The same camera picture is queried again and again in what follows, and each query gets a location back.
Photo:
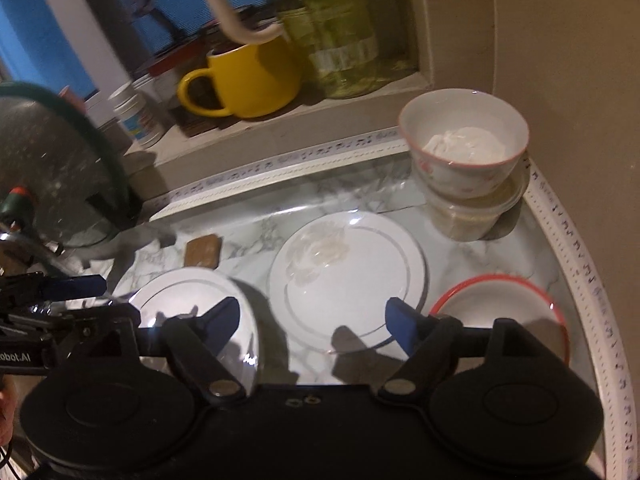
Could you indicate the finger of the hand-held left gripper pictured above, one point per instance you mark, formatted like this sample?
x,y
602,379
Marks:
x,y
75,286
90,314

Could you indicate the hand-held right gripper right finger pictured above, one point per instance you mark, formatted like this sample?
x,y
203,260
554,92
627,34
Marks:
x,y
399,322

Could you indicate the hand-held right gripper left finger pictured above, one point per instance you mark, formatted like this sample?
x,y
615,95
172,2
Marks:
x,y
226,314

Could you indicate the white plate with silver rim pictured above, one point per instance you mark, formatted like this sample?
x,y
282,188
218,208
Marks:
x,y
345,285
175,292

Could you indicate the white bowl with red rim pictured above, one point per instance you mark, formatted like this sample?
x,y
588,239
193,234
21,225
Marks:
x,y
500,305

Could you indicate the brown sponge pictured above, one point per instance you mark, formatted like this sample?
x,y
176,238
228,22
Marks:
x,y
202,251

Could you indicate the clear plastic container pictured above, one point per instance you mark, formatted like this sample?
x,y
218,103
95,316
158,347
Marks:
x,y
470,220

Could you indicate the glass pot lid green rim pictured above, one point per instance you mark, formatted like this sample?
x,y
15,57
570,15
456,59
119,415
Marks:
x,y
55,160

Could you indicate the white music note trim strip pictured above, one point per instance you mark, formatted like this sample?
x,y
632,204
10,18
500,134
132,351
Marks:
x,y
280,165
595,270

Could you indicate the white jar with label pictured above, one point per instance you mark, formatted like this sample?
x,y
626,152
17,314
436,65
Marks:
x,y
137,117

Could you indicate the white bowl with heart print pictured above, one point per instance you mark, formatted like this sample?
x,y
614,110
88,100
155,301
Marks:
x,y
465,145

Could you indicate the dark wooden coaster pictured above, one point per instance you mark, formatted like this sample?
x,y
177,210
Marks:
x,y
195,122

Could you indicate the yellow mug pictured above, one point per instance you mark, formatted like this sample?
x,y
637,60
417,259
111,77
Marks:
x,y
255,80

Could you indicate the blue bird picture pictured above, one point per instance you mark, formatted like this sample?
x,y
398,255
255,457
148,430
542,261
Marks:
x,y
55,25

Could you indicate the green glass jar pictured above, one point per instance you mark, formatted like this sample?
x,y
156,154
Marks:
x,y
340,55

